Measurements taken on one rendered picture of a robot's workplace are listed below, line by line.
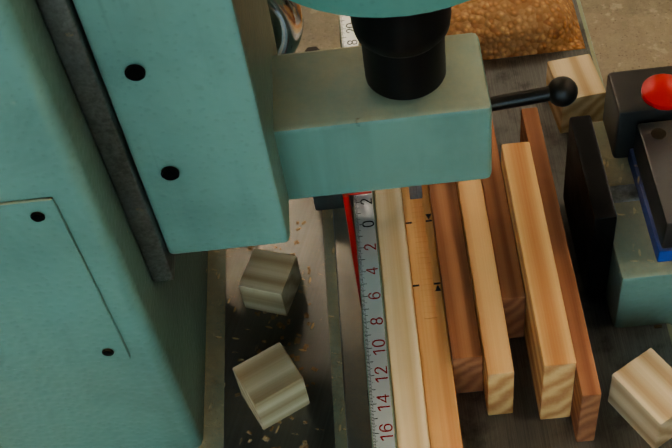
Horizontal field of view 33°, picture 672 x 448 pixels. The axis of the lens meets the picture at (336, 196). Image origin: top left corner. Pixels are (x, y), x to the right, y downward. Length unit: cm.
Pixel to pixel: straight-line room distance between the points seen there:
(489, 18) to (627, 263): 29
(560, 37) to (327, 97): 31
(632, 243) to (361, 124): 20
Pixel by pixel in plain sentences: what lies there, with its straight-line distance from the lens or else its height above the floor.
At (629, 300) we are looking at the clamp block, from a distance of 77.
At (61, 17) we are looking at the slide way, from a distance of 58.
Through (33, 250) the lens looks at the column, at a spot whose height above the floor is 108.
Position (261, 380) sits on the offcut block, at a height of 84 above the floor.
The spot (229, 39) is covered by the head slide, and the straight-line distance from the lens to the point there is 59.
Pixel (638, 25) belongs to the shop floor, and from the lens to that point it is 232.
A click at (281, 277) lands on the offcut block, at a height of 83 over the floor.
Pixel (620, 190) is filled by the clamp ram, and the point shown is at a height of 96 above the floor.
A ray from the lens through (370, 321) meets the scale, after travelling 74.
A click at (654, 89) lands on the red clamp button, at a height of 102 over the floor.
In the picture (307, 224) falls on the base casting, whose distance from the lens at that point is 98.
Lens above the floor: 158
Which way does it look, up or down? 51 degrees down
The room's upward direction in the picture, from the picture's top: 10 degrees counter-clockwise
